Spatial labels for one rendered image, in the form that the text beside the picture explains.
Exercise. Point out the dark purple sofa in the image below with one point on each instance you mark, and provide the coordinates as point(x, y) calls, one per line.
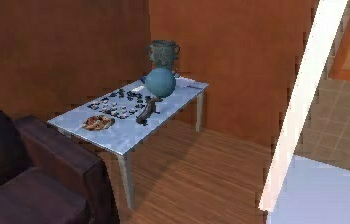
point(33, 186)

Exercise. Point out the dark scattered puzzle pieces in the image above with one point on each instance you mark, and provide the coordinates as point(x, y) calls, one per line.
point(119, 104)

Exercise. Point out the blue ball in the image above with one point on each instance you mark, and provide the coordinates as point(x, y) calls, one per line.
point(160, 82)

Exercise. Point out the pale blue table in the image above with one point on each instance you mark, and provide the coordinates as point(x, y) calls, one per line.
point(129, 130)

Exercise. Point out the brown patterned plate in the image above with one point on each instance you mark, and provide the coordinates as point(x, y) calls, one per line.
point(98, 123)

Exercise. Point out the white door frame post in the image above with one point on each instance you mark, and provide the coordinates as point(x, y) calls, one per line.
point(303, 100)

